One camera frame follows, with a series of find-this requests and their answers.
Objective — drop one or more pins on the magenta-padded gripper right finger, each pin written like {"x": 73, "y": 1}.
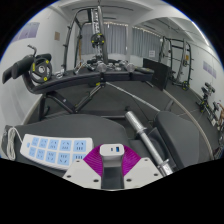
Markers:
{"x": 131, "y": 161}

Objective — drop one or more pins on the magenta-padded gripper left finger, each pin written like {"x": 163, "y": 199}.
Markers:
{"x": 91, "y": 161}

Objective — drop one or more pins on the white charger block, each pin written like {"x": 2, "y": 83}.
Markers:
{"x": 112, "y": 150}

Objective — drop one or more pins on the silver steel barbell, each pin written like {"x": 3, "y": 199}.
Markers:
{"x": 141, "y": 133}

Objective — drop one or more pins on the white power strip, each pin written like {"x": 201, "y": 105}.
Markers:
{"x": 53, "y": 150}

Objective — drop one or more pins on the black weight bench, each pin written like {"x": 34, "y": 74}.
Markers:
{"x": 83, "y": 80}

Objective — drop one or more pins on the black box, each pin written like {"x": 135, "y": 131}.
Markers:
{"x": 156, "y": 74}

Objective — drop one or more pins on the chrome dumbbells group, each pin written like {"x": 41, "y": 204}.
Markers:
{"x": 101, "y": 67}

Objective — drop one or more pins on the black yellow exercise machine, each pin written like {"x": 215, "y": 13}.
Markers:
{"x": 205, "y": 98}

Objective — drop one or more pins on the person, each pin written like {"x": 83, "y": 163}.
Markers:
{"x": 220, "y": 111}

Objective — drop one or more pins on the black yellow-marked weight plate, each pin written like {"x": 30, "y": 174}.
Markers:
{"x": 40, "y": 70}

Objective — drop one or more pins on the white window sign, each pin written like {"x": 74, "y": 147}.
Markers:
{"x": 152, "y": 53}

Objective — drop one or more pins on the black squat rack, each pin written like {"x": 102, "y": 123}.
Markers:
{"x": 185, "y": 63}

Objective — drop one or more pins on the grey window curtain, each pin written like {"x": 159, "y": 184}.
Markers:
{"x": 145, "y": 41}
{"x": 115, "y": 38}

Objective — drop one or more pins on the small black weight plate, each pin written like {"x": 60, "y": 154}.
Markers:
{"x": 98, "y": 38}

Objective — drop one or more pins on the black power rack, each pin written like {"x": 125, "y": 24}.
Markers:
{"x": 100, "y": 23}

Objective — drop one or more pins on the ceiling light strip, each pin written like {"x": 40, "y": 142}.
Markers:
{"x": 200, "y": 33}

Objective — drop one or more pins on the small purple wall poster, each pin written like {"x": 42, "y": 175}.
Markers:
{"x": 209, "y": 69}

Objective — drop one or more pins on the brown wall board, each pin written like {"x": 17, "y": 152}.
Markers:
{"x": 57, "y": 36}

